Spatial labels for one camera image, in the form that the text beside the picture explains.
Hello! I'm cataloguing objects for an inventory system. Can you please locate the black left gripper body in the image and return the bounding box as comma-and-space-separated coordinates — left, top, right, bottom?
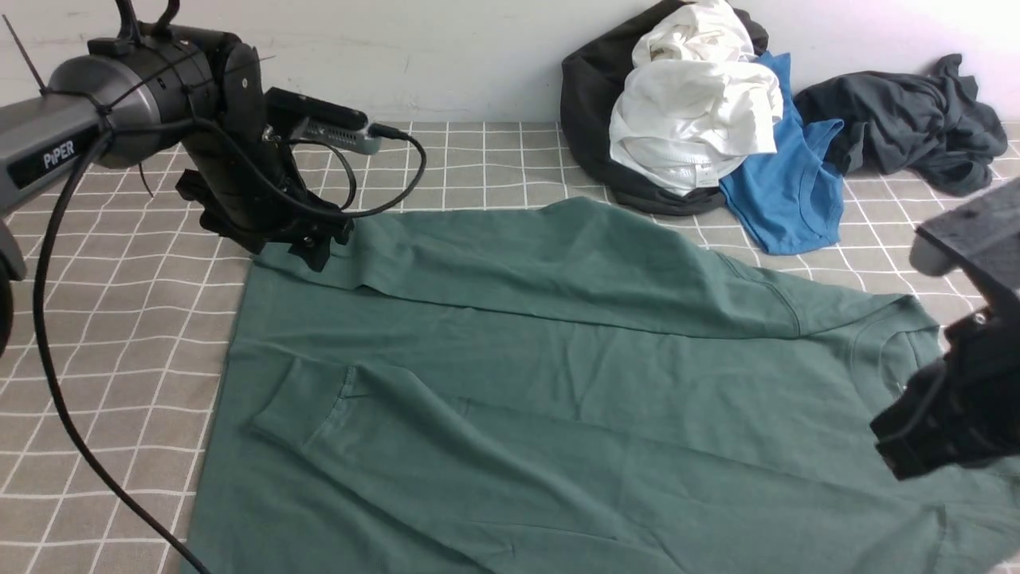
182, 40, 355, 254

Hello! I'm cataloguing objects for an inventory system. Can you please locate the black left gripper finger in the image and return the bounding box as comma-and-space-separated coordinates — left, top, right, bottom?
291, 234, 334, 273

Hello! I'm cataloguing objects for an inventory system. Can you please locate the white crumpled shirt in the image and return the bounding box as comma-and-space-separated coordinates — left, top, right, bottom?
609, 1, 784, 196

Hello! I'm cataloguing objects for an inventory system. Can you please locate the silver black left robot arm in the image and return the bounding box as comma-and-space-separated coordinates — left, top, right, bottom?
1, 23, 380, 271

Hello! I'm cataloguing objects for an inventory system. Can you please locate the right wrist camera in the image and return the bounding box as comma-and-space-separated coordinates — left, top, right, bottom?
908, 179, 1019, 316

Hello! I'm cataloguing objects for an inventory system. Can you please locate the green long-sleeved shirt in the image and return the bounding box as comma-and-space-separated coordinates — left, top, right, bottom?
188, 199, 1018, 573

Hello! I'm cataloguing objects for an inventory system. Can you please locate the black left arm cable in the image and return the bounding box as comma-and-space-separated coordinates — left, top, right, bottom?
32, 120, 427, 574

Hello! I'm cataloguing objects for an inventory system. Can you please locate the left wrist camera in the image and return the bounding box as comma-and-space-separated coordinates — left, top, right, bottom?
265, 87, 380, 155

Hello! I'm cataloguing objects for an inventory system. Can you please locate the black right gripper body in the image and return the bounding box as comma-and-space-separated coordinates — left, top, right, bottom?
870, 308, 1019, 481

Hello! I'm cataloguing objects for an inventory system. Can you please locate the dark grey crumpled shirt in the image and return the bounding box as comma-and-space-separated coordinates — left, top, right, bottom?
794, 53, 1008, 197

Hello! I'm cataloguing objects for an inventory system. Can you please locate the blue shirt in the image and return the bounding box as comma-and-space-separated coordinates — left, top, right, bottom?
721, 52, 844, 255

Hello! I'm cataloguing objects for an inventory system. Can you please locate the black garment in pile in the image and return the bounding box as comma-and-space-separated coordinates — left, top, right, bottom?
559, 1, 769, 217

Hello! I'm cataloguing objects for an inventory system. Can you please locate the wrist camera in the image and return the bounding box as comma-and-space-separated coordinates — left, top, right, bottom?
908, 179, 1019, 316
265, 87, 380, 155

